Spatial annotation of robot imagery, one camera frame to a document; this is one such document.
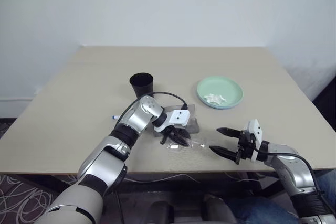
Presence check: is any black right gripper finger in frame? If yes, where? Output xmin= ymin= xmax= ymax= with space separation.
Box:
xmin=209 ymin=145 xmax=239 ymax=162
xmin=216 ymin=127 xmax=241 ymax=139

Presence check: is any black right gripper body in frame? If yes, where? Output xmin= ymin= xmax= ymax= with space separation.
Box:
xmin=234 ymin=129 xmax=257 ymax=166

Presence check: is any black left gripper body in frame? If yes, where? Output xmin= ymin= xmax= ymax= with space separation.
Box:
xmin=156 ymin=126 xmax=182 ymax=146

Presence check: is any black cup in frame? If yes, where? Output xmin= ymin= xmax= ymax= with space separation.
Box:
xmin=129 ymin=72 xmax=155 ymax=99

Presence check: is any light blue plate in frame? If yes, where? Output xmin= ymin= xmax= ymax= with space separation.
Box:
xmin=198 ymin=97 xmax=241 ymax=110

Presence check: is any crumpled white paper scrap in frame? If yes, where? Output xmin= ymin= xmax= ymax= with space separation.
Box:
xmin=204 ymin=93 xmax=227 ymax=104

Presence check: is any mint green plate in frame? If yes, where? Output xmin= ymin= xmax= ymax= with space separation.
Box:
xmin=196 ymin=76 xmax=244 ymax=108

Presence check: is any dark rounded shape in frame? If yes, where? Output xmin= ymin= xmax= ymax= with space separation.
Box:
xmin=145 ymin=193 xmax=181 ymax=224
xmin=201 ymin=193 xmax=238 ymax=224

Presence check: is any blue jeans leg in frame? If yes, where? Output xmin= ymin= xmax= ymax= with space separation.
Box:
xmin=313 ymin=169 xmax=336 ymax=210
xmin=227 ymin=195 xmax=301 ymax=224

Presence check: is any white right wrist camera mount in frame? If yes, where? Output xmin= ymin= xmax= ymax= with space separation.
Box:
xmin=242 ymin=119 xmax=264 ymax=162

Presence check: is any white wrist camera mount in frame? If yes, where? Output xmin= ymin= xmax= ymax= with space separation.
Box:
xmin=242 ymin=119 xmax=264 ymax=162
xmin=153 ymin=109 xmax=191 ymax=133

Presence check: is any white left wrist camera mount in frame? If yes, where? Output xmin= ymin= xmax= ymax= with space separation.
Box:
xmin=153 ymin=109 xmax=191 ymax=133

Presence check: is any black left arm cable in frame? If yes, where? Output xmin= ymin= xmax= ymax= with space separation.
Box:
xmin=114 ymin=91 xmax=189 ymax=132

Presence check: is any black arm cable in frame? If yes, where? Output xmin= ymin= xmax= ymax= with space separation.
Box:
xmin=253 ymin=147 xmax=330 ymax=210
xmin=114 ymin=91 xmax=189 ymax=132

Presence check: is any thin white cable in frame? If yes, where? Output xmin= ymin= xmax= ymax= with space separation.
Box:
xmin=122 ymin=173 xmax=278 ymax=183

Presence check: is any dark table frame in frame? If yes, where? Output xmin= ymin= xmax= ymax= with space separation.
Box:
xmin=48 ymin=172 xmax=291 ymax=199

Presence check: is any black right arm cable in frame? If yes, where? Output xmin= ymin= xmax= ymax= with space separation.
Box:
xmin=253 ymin=147 xmax=330 ymax=210

